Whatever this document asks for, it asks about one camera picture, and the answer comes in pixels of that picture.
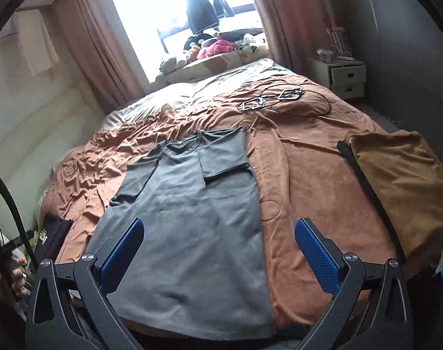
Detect bear print pillow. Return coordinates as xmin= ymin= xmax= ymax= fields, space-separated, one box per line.
xmin=156 ymin=49 xmax=271 ymax=83

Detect thick black gripper cable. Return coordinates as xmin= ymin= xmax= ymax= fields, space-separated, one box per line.
xmin=0 ymin=162 xmax=43 ymax=274

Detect beige bed sheet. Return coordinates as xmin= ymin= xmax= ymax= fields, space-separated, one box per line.
xmin=99 ymin=57 xmax=298 ymax=132

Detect small dark hanging garment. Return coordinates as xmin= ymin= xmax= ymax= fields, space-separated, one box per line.
xmin=212 ymin=0 xmax=235 ymax=17

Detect thin black cable with frames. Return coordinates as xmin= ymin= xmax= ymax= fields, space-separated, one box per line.
xmin=238 ymin=85 xmax=331 ymax=117

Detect bed with cream headboard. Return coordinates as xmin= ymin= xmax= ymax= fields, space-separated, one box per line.
xmin=0 ymin=58 xmax=426 ymax=340

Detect cream hanging cloth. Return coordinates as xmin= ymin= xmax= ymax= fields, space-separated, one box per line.
xmin=14 ymin=9 xmax=60 ymax=77

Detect folded brown shirt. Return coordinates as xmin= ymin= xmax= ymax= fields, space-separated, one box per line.
xmin=344 ymin=129 xmax=443 ymax=259

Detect person's left hand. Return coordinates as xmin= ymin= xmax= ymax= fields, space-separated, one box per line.
xmin=0 ymin=257 xmax=31 ymax=301

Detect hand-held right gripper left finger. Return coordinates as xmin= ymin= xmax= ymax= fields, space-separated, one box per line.
xmin=25 ymin=218 xmax=145 ymax=350

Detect window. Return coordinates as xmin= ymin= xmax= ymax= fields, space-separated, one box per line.
xmin=101 ymin=0 xmax=264 ymax=84

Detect large dark hanging garment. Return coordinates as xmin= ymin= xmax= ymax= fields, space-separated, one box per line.
xmin=185 ymin=0 xmax=220 ymax=33

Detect black printed bag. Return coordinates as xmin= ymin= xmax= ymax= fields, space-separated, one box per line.
xmin=34 ymin=213 xmax=74 ymax=263

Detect grey t-shirt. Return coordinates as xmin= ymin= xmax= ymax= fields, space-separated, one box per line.
xmin=87 ymin=126 xmax=277 ymax=340

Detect pink curtain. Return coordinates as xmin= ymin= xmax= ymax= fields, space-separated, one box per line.
xmin=240 ymin=0 xmax=329 ymax=77
xmin=52 ymin=0 xmax=147 ymax=115

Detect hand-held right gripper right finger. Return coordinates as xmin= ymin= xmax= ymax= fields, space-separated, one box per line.
xmin=293 ymin=218 xmax=415 ymax=350

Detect white nightstand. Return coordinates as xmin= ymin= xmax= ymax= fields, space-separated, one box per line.
xmin=309 ymin=56 xmax=368 ymax=99

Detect orange-brown blanket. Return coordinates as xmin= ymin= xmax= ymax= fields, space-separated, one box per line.
xmin=39 ymin=73 xmax=422 ymax=329

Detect pile of plush toys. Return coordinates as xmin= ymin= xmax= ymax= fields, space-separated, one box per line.
xmin=159 ymin=33 xmax=269 ymax=75

